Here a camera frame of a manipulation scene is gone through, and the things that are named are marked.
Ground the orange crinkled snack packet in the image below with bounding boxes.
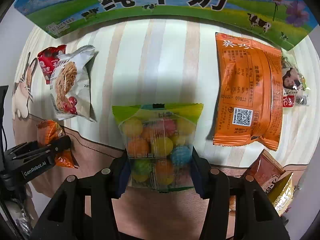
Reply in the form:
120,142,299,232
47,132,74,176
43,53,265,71
36,120,75,169

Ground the yellow panda snack packet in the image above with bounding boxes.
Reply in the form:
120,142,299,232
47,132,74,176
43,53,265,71
267,172,294,217

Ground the brown cookie packet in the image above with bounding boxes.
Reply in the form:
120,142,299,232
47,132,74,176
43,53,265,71
242,150,285,193

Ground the cranberry oat cookie packet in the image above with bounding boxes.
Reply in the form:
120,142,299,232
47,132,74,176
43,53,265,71
50,45,95,120

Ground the small red snack packet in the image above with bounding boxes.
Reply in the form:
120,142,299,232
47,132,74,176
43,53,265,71
37,44,67,85

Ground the colourful candy balls packet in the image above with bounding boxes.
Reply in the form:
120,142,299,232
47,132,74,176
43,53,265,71
112,103,203,192

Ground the small clear snack packet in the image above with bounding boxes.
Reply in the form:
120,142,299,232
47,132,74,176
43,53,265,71
281,55,310,108

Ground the milk carton cardboard box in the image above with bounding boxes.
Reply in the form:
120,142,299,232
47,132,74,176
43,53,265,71
15,0,318,50

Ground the black cable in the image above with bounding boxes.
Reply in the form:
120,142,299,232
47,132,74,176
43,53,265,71
0,104,8,156

